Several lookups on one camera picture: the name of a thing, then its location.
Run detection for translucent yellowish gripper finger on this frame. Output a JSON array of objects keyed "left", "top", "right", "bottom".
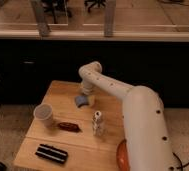
[{"left": 88, "top": 95, "right": 95, "bottom": 107}]

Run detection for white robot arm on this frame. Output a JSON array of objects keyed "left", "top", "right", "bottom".
[{"left": 78, "top": 61, "right": 176, "bottom": 171}]

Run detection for dark red oblong object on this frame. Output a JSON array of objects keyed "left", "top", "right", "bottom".
[{"left": 58, "top": 122, "right": 80, "bottom": 132}]

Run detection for wooden table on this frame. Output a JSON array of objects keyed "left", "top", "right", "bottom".
[{"left": 14, "top": 81, "right": 126, "bottom": 171}]

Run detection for white paper cup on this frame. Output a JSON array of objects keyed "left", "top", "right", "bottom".
[{"left": 33, "top": 103, "right": 54, "bottom": 127}]

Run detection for black cabinet front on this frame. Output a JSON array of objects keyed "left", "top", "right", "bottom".
[{"left": 0, "top": 39, "right": 189, "bottom": 108}]

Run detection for black white striped box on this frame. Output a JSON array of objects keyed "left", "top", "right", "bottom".
[{"left": 35, "top": 144, "right": 68, "bottom": 164}]

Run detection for black office chair right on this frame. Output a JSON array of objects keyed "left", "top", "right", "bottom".
[{"left": 84, "top": 0, "right": 106, "bottom": 13}]

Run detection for black office chair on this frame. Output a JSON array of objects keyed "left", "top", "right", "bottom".
[
  {"left": 84, "top": 0, "right": 106, "bottom": 13},
  {"left": 41, "top": 0, "right": 72, "bottom": 23}
]

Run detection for black office chair left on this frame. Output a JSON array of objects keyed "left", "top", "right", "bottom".
[{"left": 41, "top": 0, "right": 72, "bottom": 23}]

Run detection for grey metal post left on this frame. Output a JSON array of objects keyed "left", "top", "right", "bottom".
[{"left": 30, "top": 0, "right": 50, "bottom": 37}]

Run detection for grey metal post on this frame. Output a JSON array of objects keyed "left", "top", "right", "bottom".
[
  {"left": 104, "top": 0, "right": 116, "bottom": 37},
  {"left": 30, "top": 0, "right": 50, "bottom": 37}
]

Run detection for grey metal post right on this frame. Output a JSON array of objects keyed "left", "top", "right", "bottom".
[{"left": 104, "top": 0, "right": 116, "bottom": 37}]

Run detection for black cable right floor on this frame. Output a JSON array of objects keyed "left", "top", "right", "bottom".
[{"left": 173, "top": 147, "right": 189, "bottom": 170}]

